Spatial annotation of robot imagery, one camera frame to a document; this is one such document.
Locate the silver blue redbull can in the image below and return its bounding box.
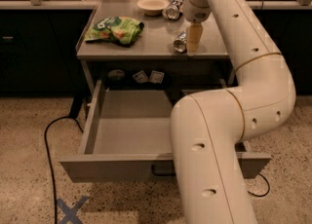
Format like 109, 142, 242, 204
174, 31, 187, 53

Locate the open grey top drawer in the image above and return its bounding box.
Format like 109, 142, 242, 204
60, 81, 271, 183

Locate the white tag right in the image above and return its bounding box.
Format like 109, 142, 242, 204
149, 70, 165, 84

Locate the blue tape cross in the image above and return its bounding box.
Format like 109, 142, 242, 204
57, 196, 89, 224

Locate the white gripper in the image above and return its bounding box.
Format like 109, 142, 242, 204
183, 0, 211, 53

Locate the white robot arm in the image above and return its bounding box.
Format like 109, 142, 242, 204
170, 0, 295, 224

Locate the dark metal drawer handle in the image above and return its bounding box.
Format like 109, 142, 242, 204
151, 165, 176, 176

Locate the white tag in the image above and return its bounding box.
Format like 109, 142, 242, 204
133, 70, 148, 84
149, 70, 165, 84

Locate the cream ceramic bowl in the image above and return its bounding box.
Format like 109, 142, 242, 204
136, 0, 170, 17

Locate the grey metal drawer cabinet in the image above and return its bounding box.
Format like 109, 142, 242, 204
76, 0, 230, 93

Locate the green chip bag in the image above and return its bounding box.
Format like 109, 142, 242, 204
84, 17, 144, 46

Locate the black round device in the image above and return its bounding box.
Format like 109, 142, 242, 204
107, 69, 126, 85

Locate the white tag left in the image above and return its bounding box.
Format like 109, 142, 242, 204
133, 70, 148, 84

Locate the black power cable left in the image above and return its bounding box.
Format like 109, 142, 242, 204
44, 94, 86, 224

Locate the black cable right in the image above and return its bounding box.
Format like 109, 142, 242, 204
247, 172, 271, 199

